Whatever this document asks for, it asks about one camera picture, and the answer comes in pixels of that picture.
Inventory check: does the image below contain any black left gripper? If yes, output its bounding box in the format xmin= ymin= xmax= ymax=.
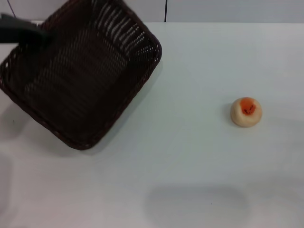
xmin=0 ymin=13 xmax=52 ymax=48

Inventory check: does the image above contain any black woven rectangular basket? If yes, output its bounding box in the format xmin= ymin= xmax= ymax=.
xmin=0 ymin=0 xmax=163 ymax=151

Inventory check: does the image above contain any round cream bun orange centre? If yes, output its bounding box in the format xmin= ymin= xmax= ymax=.
xmin=230 ymin=97 xmax=264 ymax=128

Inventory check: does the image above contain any thin purple cable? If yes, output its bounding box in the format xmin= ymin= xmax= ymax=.
xmin=7 ymin=0 xmax=17 ymax=18

